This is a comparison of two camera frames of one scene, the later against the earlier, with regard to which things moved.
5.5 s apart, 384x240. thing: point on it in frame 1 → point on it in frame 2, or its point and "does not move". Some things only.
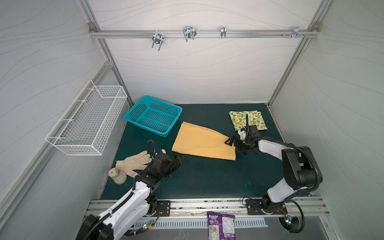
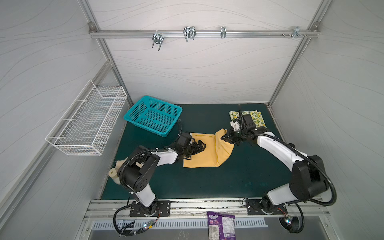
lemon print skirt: [255, 118] does not move
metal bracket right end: [295, 32] does not move
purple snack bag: [221, 227] does not move
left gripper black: [175, 165] → [196, 150]
